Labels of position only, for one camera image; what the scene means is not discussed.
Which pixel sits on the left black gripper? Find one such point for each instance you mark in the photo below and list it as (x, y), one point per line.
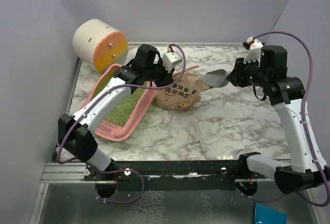
(168, 78)

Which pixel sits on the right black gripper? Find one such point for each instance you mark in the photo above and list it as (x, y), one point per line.
(236, 76)

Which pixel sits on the metal litter scoop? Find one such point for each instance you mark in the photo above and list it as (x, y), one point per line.
(216, 78)

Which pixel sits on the beige cat litter bag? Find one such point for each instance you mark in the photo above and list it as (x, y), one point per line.
(182, 95)

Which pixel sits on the clear bag sealing clip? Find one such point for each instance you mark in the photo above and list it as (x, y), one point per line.
(199, 138)

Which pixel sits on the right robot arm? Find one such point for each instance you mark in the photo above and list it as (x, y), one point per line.
(266, 67)

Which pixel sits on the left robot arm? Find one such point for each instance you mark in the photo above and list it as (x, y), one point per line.
(75, 133)

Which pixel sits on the cream orange cylindrical container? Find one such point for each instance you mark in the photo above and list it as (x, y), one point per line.
(100, 45)

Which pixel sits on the blue plastic object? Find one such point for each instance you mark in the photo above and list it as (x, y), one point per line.
(265, 215)

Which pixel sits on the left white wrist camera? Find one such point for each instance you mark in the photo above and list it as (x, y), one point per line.
(170, 60)

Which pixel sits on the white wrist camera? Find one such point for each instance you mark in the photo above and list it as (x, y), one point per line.
(170, 60)
(253, 46)

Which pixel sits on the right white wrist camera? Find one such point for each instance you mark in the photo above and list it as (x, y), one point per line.
(253, 46)

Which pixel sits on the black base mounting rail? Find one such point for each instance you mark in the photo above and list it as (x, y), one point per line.
(172, 175)

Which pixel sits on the aluminium frame rail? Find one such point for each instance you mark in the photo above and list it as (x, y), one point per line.
(54, 173)

